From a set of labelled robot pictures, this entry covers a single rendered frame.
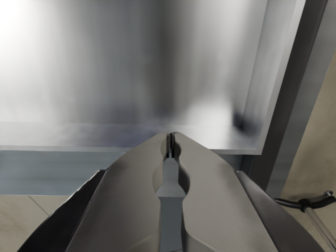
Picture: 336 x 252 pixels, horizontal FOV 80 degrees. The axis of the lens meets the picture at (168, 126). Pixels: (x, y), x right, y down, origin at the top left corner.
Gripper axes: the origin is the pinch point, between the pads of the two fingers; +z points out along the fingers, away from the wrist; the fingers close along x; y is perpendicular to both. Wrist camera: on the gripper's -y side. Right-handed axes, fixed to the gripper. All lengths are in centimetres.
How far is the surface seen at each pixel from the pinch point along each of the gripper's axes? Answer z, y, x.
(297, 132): 3.7, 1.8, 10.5
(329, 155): 91, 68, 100
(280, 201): 81, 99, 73
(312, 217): 70, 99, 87
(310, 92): 3.7, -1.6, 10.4
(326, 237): 58, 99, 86
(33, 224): 91, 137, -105
